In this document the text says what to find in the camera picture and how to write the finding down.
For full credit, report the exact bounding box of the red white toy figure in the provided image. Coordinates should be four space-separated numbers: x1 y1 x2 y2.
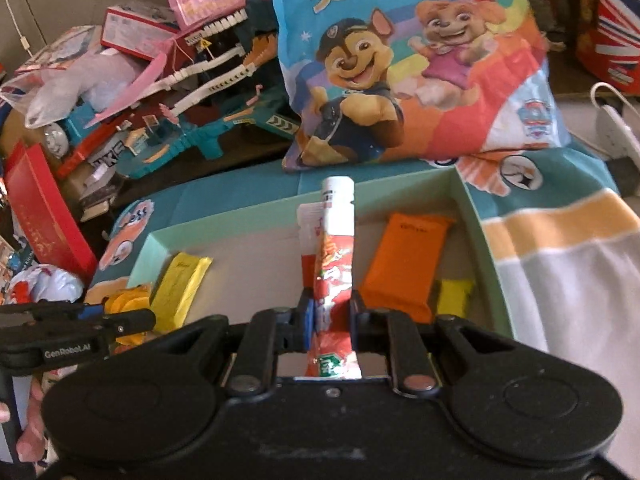
0 265 86 306

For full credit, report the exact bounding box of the pink plastic toy piece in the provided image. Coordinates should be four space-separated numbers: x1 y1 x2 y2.
92 52 171 123

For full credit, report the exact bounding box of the red white snack stick packet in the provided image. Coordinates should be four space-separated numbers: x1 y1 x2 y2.
295 176 363 381

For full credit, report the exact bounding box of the white plastic handle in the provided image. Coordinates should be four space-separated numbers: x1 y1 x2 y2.
590 81 640 161

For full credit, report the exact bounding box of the flag print bag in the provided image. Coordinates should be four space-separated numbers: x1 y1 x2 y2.
575 0 640 86

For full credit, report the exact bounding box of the blue toy train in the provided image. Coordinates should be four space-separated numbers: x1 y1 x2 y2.
37 110 101 161

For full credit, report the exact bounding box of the red gift box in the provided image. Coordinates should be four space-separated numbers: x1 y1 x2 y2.
5 140 98 281

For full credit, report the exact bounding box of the teal toy track set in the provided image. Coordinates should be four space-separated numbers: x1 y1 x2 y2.
65 0 301 181

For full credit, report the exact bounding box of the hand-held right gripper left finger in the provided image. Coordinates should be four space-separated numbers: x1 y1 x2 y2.
170 294 317 395

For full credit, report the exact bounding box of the teal cardboard box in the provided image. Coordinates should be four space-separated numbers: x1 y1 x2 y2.
127 166 516 356

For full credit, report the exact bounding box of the white cable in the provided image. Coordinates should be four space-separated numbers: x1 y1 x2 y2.
0 0 36 61

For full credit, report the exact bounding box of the person's left hand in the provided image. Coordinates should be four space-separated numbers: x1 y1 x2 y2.
0 374 56 466

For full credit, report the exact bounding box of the orange yellow crinkled snack packet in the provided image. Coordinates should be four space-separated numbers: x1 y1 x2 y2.
85 284 157 347

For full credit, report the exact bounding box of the long yellow snack packet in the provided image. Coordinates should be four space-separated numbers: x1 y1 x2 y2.
434 278 475 321

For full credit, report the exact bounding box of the red white carton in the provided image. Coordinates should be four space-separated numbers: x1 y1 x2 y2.
100 6 181 61

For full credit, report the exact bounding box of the large cartoon dog snack bag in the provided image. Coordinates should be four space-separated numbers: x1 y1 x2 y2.
267 0 571 173

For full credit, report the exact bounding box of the white plastic bag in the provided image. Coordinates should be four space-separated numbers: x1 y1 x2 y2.
0 50 151 128

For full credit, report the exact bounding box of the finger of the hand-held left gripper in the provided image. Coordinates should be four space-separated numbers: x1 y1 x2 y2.
79 304 157 346

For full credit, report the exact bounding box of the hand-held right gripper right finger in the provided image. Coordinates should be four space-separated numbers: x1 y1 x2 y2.
351 291 501 395

